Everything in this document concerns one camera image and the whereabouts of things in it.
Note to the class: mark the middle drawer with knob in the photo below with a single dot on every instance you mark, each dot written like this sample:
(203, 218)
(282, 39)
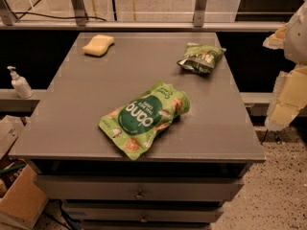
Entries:
(143, 212)

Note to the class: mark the yellow sponge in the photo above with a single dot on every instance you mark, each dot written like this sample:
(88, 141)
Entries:
(98, 45)

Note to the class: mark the grey drawer cabinet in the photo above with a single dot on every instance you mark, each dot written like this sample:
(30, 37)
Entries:
(214, 139)

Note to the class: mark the drawer with knob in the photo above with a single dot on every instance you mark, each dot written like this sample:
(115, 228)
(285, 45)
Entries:
(139, 188)
(143, 212)

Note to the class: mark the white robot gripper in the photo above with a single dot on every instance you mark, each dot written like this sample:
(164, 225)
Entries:
(297, 38)

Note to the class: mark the brown cardboard box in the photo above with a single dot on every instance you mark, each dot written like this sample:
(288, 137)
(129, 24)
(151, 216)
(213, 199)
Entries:
(21, 201)

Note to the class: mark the large green rice chip bag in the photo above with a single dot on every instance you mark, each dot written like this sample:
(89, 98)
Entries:
(134, 126)

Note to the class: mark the white pump bottle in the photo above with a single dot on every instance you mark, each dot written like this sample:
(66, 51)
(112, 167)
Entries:
(20, 84)

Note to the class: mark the metal railing frame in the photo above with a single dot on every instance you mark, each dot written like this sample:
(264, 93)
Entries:
(148, 15)

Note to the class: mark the small green snack bag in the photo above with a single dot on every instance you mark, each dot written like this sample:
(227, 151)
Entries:
(200, 58)

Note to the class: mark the top drawer with knob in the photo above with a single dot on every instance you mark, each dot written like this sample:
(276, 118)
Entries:
(139, 188)

